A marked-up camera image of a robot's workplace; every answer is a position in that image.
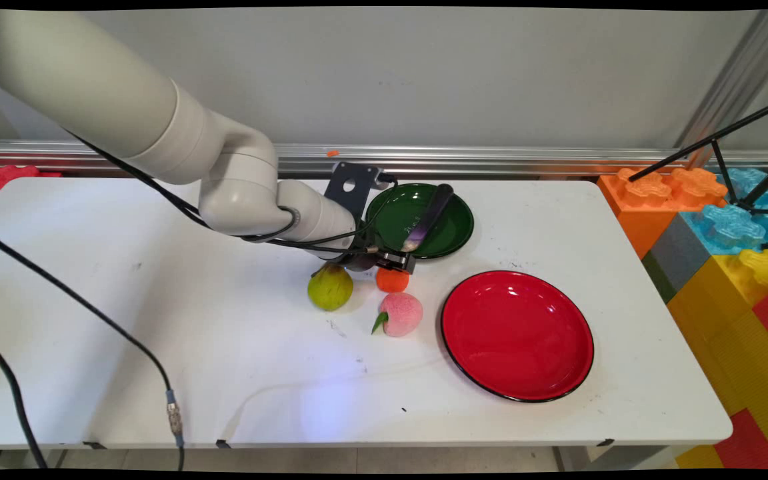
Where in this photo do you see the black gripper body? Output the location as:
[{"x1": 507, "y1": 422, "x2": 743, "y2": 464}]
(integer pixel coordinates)
[{"x1": 343, "y1": 225, "x2": 386, "y2": 273}]

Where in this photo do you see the orange toy fruit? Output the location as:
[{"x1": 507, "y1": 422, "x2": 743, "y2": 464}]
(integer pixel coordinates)
[{"x1": 375, "y1": 267, "x2": 411, "y2": 293}]

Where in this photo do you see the green toy pear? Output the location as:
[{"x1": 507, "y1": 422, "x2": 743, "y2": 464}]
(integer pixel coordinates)
[{"x1": 308, "y1": 261, "x2": 355, "y2": 312}]

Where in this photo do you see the pink toy peach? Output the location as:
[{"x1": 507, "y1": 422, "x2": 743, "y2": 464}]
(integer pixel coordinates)
[{"x1": 371, "y1": 292, "x2": 425, "y2": 338}]

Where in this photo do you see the purple toy eggplant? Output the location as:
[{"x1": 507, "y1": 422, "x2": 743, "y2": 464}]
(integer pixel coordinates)
[{"x1": 402, "y1": 183, "x2": 455, "y2": 254}]

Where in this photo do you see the dark green plate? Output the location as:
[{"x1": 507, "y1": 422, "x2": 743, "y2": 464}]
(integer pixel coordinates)
[{"x1": 365, "y1": 183, "x2": 476, "y2": 260}]

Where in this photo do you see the red plate black rim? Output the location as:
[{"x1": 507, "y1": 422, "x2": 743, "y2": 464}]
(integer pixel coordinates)
[{"x1": 441, "y1": 270, "x2": 595, "y2": 403}]

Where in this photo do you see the orange giant building block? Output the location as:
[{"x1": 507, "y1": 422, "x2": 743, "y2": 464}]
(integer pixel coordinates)
[{"x1": 597, "y1": 167, "x2": 729, "y2": 261}]

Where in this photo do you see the dark green building block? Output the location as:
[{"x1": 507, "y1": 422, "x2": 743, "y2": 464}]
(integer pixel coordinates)
[{"x1": 641, "y1": 251, "x2": 677, "y2": 305}]

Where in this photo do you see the grey giant building block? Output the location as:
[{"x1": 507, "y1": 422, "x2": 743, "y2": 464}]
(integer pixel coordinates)
[{"x1": 649, "y1": 213, "x2": 713, "y2": 295}]

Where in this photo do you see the yellow giant building block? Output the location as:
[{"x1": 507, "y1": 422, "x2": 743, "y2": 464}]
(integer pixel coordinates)
[{"x1": 667, "y1": 249, "x2": 768, "y2": 467}]

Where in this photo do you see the blue giant building block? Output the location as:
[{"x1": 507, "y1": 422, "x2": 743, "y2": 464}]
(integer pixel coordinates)
[{"x1": 681, "y1": 168, "x2": 768, "y2": 257}]

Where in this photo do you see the black tripod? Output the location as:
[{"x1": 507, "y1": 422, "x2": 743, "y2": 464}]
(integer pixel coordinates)
[{"x1": 627, "y1": 95, "x2": 768, "y2": 217}]

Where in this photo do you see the red flower-shaped block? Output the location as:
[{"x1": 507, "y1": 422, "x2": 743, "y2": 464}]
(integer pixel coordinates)
[{"x1": 0, "y1": 165, "x2": 63, "y2": 207}]

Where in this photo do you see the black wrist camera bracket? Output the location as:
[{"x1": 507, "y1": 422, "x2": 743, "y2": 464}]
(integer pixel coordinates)
[{"x1": 322, "y1": 162, "x2": 399, "y2": 222}]

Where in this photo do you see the horizontal aluminium rail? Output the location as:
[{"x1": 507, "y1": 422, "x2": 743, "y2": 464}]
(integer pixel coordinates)
[{"x1": 0, "y1": 139, "x2": 768, "y2": 180}]

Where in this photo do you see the black cable with connector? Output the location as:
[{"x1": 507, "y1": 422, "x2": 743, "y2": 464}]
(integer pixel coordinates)
[{"x1": 0, "y1": 222, "x2": 186, "y2": 471}]

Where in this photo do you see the slanted aluminium post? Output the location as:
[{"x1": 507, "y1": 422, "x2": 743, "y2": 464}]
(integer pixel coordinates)
[{"x1": 674, "y1": 10, "x2": 768, "y2": 167}]

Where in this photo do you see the plain black cable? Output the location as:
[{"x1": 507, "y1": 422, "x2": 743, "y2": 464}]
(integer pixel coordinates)
[{"x1": 0, "y1": 328, "x2": 49, "y2": 469}]

